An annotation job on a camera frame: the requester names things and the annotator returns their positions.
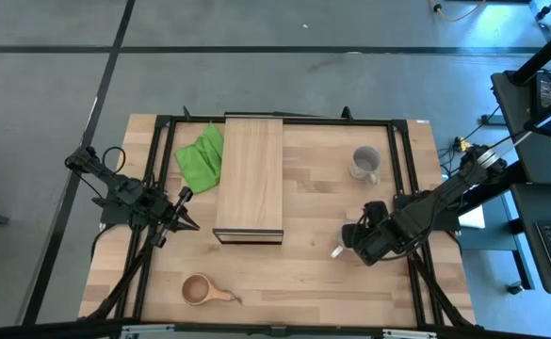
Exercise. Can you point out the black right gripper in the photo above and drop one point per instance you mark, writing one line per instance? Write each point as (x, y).
(381, 235)

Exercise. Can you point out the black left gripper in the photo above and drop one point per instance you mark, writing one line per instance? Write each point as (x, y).
(171, 212)

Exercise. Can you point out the grey speckled mug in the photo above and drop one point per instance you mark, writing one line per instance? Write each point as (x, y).
(364, 165)

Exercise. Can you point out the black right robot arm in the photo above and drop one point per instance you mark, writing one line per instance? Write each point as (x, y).
(444, 193)

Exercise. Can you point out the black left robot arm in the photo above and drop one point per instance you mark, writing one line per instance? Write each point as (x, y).
(124, 193)

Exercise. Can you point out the green cloth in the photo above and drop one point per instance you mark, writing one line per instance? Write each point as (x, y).
(202, 160)

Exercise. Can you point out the black rig crossbar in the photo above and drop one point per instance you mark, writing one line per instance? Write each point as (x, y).
(209, 328)

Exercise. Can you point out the white paper sheet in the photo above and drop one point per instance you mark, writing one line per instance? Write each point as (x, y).
(473, 217)

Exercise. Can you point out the white label sticker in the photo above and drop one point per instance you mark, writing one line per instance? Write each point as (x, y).
(423, 121)

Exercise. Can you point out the black caster wheel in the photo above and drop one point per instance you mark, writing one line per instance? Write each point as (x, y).
(515, 287)

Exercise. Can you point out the dark grey keyboard desk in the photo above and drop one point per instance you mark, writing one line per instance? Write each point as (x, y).
(529, 207)

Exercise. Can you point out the black stand foot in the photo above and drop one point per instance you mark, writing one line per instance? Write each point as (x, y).
(491, 120)

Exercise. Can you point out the black side desk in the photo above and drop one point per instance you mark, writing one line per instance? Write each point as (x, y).
(515, 122)

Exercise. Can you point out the black power adapter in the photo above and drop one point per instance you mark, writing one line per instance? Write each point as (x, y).
(549, 94)

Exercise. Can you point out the black monitor pole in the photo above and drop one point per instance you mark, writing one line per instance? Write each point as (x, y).
(543, 52)

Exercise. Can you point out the silver metal bracket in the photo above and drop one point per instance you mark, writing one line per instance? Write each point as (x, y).
(148, 330)
(409, 334)

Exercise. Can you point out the black aluminium table frame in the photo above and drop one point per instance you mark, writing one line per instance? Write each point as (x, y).
(341, 121)

